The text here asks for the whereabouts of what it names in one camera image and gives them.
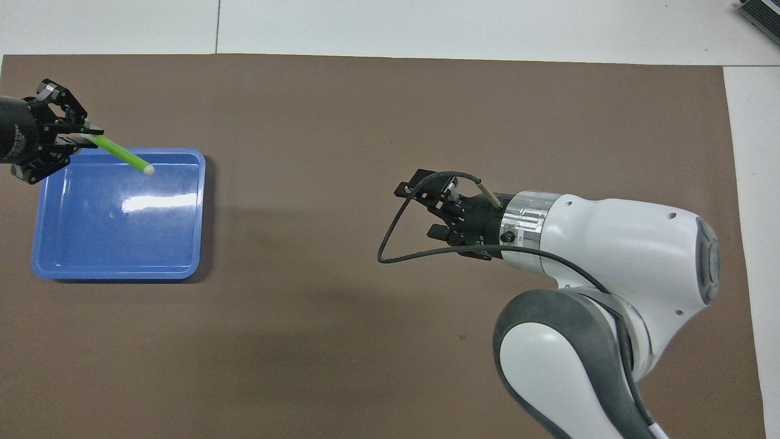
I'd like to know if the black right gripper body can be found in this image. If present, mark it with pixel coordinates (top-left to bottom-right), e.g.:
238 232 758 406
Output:
451 192 519 262

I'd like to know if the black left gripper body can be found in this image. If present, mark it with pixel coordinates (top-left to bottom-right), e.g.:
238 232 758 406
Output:
0 95 44 166

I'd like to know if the green pen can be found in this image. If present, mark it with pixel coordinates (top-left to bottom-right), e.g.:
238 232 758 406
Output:
90 134 155 176

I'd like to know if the blue plastic tray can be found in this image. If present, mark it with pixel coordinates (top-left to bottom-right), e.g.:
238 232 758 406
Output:
32 148 207 281

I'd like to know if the brown table mat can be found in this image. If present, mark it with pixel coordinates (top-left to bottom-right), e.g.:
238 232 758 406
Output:
0 54 767 439

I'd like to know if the grey laptop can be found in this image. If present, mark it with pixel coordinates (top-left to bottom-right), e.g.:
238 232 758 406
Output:
737 0 780 38

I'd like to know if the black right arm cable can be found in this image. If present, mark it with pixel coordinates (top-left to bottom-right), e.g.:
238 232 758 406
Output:
377 171 656 427

